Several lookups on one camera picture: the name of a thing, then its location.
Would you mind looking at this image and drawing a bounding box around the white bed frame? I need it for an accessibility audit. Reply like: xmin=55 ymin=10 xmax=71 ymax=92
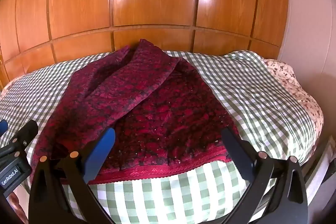
xmin=306 ymin=135 xmax=336 ymax=205

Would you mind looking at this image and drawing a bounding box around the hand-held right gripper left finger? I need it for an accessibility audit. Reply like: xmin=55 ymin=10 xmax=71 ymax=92
xmin=28 ymin=127 xmax=116 ymax=224

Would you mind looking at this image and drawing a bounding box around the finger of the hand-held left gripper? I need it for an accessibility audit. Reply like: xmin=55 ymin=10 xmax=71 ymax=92
xmin=0 ymin=120 xmax=9 ymax=138
xmin=5 ymin=119 xmax=39 ymax=159

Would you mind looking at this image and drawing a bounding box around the red patterned knit garment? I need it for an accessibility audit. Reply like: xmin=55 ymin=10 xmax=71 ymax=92
xmin=31 ymin=39 xmax=241 ymax=186

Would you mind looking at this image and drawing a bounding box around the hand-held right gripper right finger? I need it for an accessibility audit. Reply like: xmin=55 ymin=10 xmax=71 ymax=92
xmin=222 ymin=127 xmax=308 ymax=224

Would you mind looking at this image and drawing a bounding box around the green checked bed sheet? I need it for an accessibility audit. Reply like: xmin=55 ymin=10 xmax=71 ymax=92
xmin=0 ymin=50 xmax=317 ymax=224

